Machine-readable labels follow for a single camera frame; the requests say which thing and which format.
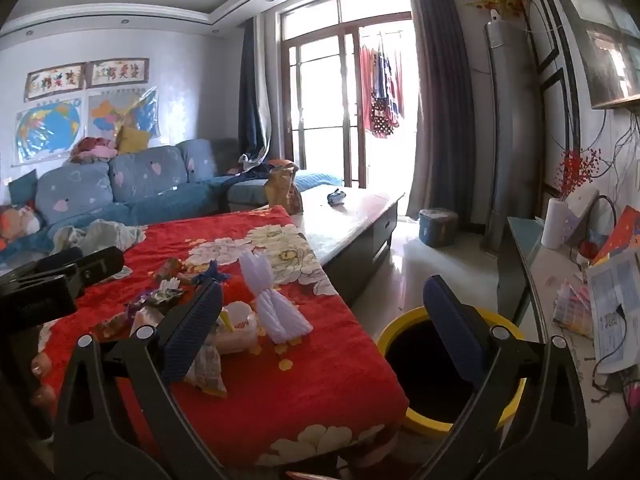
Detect white paper roll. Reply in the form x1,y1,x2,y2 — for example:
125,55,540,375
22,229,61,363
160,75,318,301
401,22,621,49
541,197,569,250

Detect pile of red pink clothes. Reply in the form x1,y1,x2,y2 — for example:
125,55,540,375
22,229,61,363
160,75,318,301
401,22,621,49
70,136,119,163

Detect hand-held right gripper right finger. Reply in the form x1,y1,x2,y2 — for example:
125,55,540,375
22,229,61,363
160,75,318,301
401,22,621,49
415,274,591,480

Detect pale green cloth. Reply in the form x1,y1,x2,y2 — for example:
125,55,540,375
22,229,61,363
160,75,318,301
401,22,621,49
50,220,148,257

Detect red berry branches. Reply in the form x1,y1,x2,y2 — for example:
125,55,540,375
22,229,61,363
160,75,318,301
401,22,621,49
554,146,604,201

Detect blue crumpled plastic bag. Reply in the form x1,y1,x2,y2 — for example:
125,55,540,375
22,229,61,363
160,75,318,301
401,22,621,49
197,260,231,287

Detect yellow cushion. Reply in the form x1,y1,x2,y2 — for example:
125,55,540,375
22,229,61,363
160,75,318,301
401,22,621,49
116,125,151,156

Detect brown framed glass door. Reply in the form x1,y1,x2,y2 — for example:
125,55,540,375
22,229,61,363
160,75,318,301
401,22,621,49
279,0,417,190

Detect red floral blanket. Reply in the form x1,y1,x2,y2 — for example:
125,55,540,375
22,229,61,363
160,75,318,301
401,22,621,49
30,205,411,471

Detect grey coffee table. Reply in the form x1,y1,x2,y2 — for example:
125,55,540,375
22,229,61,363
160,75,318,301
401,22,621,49
255,185,407,307

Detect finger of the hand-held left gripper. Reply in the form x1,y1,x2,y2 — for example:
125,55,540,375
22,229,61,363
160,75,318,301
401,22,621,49
75,246,125,281
30,247,83,273

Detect yellow trash bin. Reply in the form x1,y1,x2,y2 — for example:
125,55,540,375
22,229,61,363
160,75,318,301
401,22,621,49
376,306,528,436

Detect wall mounted television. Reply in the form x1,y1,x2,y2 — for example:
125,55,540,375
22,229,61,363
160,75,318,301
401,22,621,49
562,0,640,110

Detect red paper booklet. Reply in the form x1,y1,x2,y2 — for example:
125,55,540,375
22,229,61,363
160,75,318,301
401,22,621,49
592,205,640,267

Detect blue storage box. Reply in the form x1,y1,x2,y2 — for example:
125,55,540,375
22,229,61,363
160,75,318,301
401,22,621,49
417,207,459,249

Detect orange white plush toy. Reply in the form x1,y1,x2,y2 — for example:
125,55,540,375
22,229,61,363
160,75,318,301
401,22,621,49
0,204,44,252

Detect white plastic bag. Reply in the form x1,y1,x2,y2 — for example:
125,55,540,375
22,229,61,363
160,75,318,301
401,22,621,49
215,302,262,356

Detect teal cushion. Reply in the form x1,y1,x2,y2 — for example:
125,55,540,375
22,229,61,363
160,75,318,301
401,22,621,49
7,169,40,206

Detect world map poster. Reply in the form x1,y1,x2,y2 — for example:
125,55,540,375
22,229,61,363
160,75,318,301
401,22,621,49
14,97,84,166

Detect purple foil wrapper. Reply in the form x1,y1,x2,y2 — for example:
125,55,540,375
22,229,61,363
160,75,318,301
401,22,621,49
125,280,186,317

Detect grey standing air conditioner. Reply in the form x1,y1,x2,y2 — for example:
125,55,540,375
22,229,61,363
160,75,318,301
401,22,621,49
481,19,544,261

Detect dark blue curtain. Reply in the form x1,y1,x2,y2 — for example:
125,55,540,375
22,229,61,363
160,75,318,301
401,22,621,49
237,15,274,166

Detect country map poster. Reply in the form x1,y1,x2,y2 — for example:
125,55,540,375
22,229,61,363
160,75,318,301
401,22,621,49
89,87,161,142

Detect black plug cable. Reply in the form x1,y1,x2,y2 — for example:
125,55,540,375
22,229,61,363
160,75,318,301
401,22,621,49
591,302,632,392

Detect hanging clothes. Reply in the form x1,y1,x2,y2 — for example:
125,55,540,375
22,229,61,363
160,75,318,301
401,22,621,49
357,34,406,139

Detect framed embroidered picture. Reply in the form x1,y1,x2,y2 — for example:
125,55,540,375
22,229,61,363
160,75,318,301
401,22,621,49
89,57,150,89
24,62,87,102

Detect brown paper bag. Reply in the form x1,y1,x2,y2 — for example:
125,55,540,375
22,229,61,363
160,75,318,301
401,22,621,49
264,164,304,214

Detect papers on side cabinet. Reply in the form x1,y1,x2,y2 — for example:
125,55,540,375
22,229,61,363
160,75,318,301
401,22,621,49
586,247,640,376

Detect blue sofa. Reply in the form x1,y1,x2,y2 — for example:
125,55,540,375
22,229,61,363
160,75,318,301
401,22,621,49
0,137,346,266

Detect grey curtain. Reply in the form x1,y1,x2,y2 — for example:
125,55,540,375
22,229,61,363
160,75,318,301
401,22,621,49
405,0,487,231

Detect pastel colour cards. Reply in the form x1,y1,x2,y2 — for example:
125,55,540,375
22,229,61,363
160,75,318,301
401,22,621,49
552,280,596,339

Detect black looped cable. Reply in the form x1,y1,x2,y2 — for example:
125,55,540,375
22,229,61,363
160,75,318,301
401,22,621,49
596,195,620,242

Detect white flat device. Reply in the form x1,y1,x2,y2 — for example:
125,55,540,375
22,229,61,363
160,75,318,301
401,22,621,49
562,189,600,242

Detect brown snack wrapper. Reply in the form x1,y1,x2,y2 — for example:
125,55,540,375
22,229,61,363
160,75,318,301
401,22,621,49
150,257,197,286

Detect hanging wall cables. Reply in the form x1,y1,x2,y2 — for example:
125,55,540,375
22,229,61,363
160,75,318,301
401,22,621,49
595,109,640,183

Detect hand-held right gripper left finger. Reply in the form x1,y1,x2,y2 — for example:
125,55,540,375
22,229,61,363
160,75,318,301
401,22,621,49
52,277,236,480

